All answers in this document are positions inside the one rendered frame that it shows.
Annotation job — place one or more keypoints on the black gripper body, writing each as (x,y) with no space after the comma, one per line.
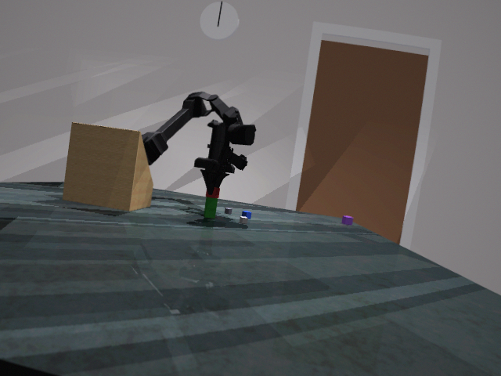
(214,161)

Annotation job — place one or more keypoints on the green block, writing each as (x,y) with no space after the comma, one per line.
(209,212)
(211,202)

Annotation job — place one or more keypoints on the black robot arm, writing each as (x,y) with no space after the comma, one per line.
(231,130)

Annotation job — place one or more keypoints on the small purple block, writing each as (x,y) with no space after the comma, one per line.
(347,220)

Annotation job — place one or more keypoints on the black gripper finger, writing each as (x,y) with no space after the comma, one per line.
(210,178)
(219,179)

